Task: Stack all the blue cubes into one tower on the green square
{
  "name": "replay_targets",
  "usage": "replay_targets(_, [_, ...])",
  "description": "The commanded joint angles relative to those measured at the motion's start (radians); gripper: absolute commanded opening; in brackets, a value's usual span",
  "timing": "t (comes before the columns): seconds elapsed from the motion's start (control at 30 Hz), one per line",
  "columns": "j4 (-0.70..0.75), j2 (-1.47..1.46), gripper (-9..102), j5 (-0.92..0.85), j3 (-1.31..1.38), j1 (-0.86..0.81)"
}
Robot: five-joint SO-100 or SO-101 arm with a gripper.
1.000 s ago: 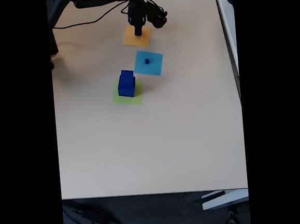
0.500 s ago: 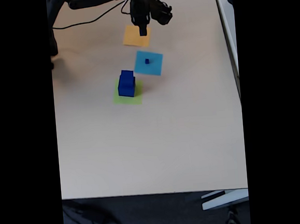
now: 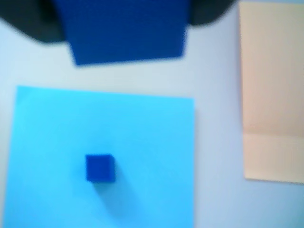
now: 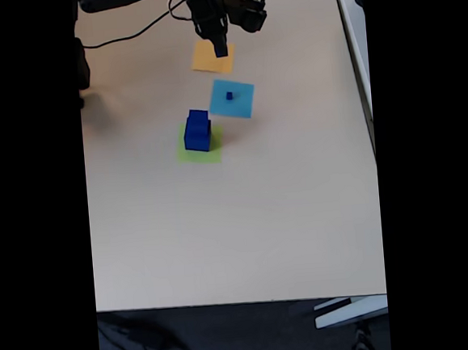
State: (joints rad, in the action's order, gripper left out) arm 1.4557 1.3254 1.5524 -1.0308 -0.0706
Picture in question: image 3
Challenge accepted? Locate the tiny blue cube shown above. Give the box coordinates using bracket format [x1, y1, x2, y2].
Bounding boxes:
[85, 153, 117, 184]

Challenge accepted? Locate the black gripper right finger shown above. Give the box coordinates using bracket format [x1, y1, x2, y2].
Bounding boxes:
[187, 0, 236, 27]

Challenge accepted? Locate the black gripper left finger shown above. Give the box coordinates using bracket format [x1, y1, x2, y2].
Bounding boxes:
[0, 0, 67, 45]

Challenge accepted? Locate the orange paper square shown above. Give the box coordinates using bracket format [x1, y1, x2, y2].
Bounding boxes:
[238, 1, 304, 185]

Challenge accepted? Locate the small blue cube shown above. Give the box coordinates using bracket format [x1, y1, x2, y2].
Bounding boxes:
[52, 0, 190, 67]

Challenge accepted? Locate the blue paper square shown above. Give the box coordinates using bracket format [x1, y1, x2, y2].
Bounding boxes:
[0, 85, 196, 228]

